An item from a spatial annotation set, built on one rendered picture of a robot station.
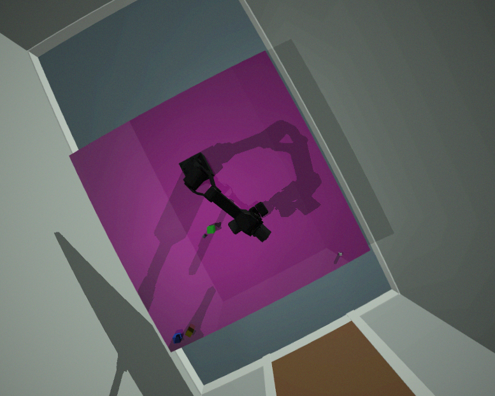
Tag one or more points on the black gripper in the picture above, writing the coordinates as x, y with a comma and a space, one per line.
259, 208

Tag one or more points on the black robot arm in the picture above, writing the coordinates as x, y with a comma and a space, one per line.
249, 223

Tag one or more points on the blue block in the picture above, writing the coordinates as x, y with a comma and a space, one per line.
177, 338

